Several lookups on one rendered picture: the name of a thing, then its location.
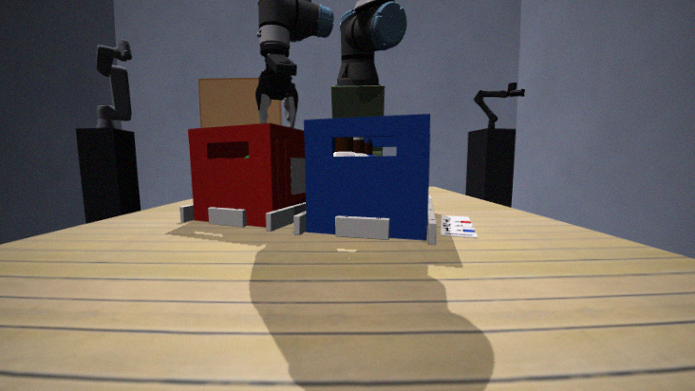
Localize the red crate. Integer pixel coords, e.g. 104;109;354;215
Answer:
188;123;306;228

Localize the white bottle with grey label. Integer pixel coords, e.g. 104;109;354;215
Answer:
333;138;359;157
353;137;368;157

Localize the white paper pick list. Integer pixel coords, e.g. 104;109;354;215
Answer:
441;215;478;238

